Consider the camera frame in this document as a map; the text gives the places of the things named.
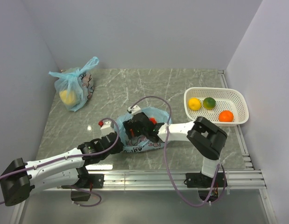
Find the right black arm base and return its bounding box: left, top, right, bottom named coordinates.
left=184, top=173, right=227, bottom=203

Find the blue plastic bag with print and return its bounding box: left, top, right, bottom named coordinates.
left=116, top=107, right=169, bottom=153

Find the yellow lemon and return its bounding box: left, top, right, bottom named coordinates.
left=188, top=98, right=201, bottom=111

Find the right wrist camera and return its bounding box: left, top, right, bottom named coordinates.
left=127, top=105, right=142, bottom=115

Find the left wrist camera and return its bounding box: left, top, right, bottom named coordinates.
left=98, top=120, right=114, bottom=136

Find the green lime in basket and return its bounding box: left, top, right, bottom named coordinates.
left=203, top=97, right=216, bottom=110

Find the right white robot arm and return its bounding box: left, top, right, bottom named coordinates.
left=123, top=112, right=227, bottom=186

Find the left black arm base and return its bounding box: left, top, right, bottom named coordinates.
left=70, top=174, right=104, bottom=203

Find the orange in basket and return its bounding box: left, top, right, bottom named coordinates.
left=218, top=110, right=234, bottom=122

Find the yellow fruit in left bag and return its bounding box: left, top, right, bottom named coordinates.
left=59, top=90, right=77, bottom=106

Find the red apple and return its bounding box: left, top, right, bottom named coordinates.
left=149, top=118, right=157, bottom=124

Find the white perforated plastic basket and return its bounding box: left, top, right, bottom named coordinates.
left=184, top=87, right=249, bottom=126

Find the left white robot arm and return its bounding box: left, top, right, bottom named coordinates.
left=0, top=133, right=124, bottom=206

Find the aluminium rail frame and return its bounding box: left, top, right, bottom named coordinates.
left=13, top=69, right=277, bottom=224

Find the knotted blue bag left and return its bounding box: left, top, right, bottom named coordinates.
left=48, top=56, right=99, bottom=112

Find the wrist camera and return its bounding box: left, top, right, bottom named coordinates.
left=127, top=105, right=142, bottom=115
left=98, top=120, right=114, bottom=136

